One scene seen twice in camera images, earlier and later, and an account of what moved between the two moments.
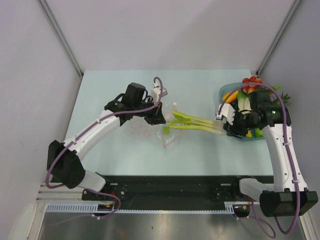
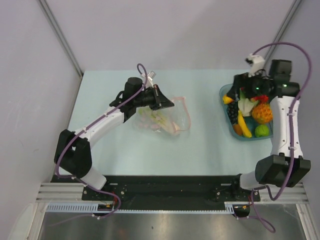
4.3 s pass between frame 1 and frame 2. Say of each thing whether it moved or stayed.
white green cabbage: stayed
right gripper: moved
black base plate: stayed
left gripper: moved
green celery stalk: moved
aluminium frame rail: stayed
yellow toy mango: stayed
